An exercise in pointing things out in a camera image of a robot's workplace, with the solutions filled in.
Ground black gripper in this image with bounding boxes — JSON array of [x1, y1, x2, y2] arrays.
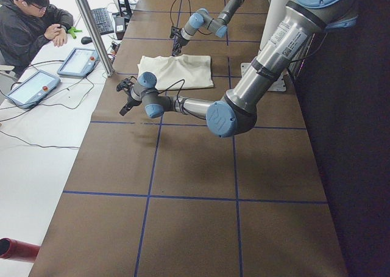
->
[[172, 33, 189, 56], [119, 89, 142, 116]]

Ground cream long-sleeve cat shirt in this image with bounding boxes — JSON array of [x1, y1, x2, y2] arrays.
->
[[138, 54, 214, 90]]

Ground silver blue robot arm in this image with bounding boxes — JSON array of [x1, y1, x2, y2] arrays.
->
[[116, 0, 358, 137], [170, 0, 245, 57]]

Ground far teach pendant tablet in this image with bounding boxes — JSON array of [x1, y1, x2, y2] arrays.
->
[[57, 48, 100, 78]]

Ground teach pendant tablet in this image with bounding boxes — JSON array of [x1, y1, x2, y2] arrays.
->
[[5, 70, 60, 109], [57, 48, 100, 78]]

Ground black keyboard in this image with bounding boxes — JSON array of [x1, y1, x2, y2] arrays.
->
[[91, 8, 114, 35]]

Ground black computer mouse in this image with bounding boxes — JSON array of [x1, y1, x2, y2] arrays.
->
[[80, 37, 92, 45]]

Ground near teach pendant tablet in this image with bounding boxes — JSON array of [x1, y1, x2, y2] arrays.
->
[[5, 70, 60, 109]]

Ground green plastic tool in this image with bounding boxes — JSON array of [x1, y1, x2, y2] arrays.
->
[[67, 26, 82, 39]]

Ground seated person black jacket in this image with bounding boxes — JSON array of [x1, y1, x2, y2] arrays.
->
[[1, 0, 74, 77]]

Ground red cylinder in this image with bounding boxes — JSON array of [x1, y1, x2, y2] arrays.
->
[[1, 238, 40, 263]]

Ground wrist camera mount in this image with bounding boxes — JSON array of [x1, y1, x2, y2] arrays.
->
[[116, 76, 138, 93], [169, 26, 182, 39]]

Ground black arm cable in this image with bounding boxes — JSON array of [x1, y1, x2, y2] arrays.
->
[[169, 0, 214, 37], [154, 78, 186, 113]]

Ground pendant cables on desk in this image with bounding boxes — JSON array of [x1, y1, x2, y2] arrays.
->
[[0, 60, 106, 149]]

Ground aluminium frame post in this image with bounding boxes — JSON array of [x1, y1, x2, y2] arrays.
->
[[75, 0, 114, 77]]

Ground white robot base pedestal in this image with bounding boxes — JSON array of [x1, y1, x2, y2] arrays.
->
[[240, 0, 301, 92]]

